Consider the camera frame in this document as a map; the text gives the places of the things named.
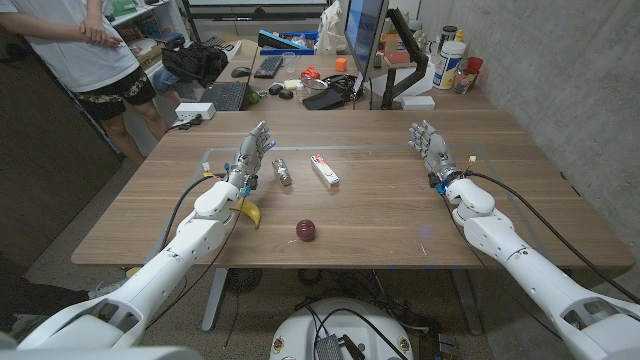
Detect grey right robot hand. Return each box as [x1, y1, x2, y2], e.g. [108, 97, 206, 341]
[408, 119, 464, 189]

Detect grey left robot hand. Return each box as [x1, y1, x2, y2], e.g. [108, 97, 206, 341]
[225, 120, 277, 190]

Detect yellow toy banana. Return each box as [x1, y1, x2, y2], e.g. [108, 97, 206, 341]
[230, 198, 263, 231]

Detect white red toothpaste box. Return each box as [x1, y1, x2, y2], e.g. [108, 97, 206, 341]
[309, 153, 341, 190]

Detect dark red ball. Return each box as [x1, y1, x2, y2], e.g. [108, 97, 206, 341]
[295, 219, 317, 242]

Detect crumpled silver can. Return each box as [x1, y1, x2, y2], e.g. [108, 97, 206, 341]
[271, 158, 293, 187]

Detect flat white box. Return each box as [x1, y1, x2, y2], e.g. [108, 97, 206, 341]
[401, 95, 437, 111]

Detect black laptop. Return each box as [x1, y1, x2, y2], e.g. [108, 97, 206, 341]
[198, 80, 250, 112]

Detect white power strip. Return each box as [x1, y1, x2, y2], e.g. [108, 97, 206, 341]
[174, 102, 217, 123]

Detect clear glass with items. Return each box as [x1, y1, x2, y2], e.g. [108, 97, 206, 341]
[453, 67, 479, 95]

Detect white labelled canister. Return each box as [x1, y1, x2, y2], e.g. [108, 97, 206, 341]
[432, 40, 467, 91]

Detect black keyboard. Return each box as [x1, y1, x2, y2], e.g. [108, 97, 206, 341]
[253, 54, 285, 80]

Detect black tablet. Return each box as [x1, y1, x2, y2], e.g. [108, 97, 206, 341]
[301, 88, 346, 111]

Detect clear glass bowl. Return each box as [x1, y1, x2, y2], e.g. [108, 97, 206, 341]
[301, 76, 329, 95]

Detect black bag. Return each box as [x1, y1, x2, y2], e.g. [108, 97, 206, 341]
[160, 43, 230, 87]

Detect black headphones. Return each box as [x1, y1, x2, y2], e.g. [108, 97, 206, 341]
[323, 73, 364, 101]

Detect blue storage bin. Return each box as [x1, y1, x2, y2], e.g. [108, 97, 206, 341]
[257, 28, 320, 56]

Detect black floor fan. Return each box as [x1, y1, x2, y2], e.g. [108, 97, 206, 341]
[225, 268, 264, 295]

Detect computer monitor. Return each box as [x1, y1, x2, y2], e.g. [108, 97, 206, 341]
[344, 0, 390, 83]

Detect white plastic bag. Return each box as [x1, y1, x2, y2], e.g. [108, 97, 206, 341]
[315, 0, 349, 55]

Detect grey table leg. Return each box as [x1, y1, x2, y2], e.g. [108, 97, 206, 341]
[449, 268, 484, 336]
[201, 267, 229, 333]

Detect white robot torso base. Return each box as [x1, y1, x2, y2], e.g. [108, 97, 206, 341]
[269, 298, 415, 360]

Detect white yellow sneaker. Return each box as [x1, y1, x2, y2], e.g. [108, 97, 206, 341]
[88, 266, 144, 301]

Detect person in white shirt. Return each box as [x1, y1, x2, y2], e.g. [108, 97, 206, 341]
[0, 0, 169, 166]

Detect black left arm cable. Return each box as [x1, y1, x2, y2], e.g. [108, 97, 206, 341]
[158, 172, 229, 239]

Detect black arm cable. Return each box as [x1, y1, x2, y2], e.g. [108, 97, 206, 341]
[158, 172, 229, 239]
[464, 170, 640, 304]

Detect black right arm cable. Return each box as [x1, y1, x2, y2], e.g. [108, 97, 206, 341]
[464, 170, 640, 304]

